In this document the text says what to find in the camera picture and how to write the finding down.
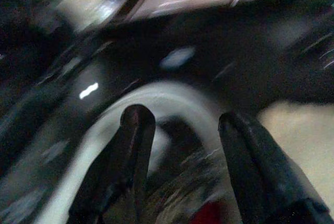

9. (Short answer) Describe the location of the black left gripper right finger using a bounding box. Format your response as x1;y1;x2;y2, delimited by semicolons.
218;111;334;224

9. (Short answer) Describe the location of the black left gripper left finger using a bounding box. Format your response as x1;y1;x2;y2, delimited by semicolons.
68;104;157;224

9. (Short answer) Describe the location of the dark front-load washing machine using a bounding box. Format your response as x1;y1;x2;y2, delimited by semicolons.
0;0;334;224

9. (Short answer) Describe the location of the red garment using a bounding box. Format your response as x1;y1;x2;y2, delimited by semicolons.
188;199;228;224

